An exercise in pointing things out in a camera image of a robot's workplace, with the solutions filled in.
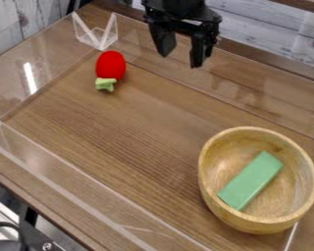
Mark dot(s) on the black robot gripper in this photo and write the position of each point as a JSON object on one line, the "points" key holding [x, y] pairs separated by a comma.
{"points": [[189, 17]]}

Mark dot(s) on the clear acrylic table fence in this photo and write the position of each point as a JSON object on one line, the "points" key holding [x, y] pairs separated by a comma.
{"points": [[105, 161]]}

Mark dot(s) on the red plush strawberry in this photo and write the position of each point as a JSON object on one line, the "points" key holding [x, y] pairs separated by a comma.
{"points": [[110, 70]]}

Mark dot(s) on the wooden bowl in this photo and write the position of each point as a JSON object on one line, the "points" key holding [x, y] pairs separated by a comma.
{"points": [[287, 198]]}

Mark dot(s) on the green rectangular block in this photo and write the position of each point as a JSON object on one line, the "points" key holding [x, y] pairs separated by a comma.
{"points": [[248, 184]]}

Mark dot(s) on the clear acrylic corner bracket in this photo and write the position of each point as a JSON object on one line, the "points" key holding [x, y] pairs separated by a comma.
{"points": [[99, 38]]}

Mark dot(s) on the black table leg bracket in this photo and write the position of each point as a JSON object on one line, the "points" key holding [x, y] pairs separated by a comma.
{"points": [[38, 241]]}

